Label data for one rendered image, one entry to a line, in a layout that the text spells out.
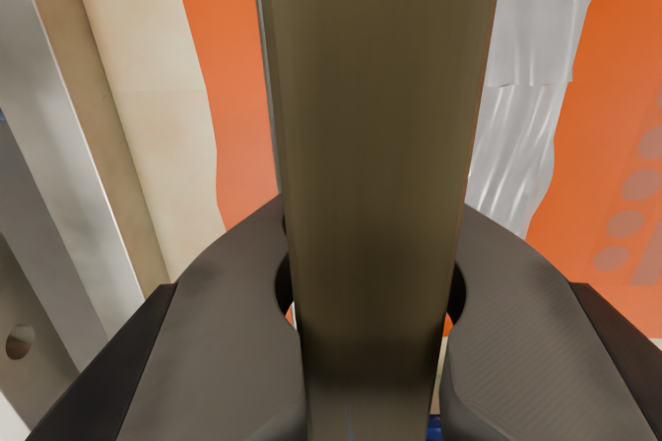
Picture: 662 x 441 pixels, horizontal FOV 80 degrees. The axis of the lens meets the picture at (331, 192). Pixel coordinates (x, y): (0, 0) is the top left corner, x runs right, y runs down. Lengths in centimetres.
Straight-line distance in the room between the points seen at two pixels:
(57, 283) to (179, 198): 173
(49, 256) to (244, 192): 167
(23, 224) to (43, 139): 161
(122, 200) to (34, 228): 158
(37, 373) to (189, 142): 18
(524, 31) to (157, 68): 19
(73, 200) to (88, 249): 4
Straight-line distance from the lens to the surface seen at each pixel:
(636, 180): 31
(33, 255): 194
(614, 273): 35
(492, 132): 25
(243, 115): 24
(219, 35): 23
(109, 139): 26
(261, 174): 26
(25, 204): 179
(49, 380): 35
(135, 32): 25
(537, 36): 24
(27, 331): 33
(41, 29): 23
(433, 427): 37
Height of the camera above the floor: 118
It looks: 59 degrees down
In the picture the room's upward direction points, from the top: 177 degrees counter-clockwise
